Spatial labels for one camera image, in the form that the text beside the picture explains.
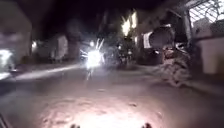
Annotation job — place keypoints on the motorcycle with bright headlight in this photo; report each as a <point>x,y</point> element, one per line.
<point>94,58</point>

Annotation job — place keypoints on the grey asphalt road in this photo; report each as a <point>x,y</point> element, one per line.
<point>110,90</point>

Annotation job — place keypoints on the building with lit signs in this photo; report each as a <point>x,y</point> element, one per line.
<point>160,36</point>

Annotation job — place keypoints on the robot's own part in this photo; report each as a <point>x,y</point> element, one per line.
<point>75,126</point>
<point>146,125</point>

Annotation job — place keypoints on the pale building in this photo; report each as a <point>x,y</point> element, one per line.
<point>13,36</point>

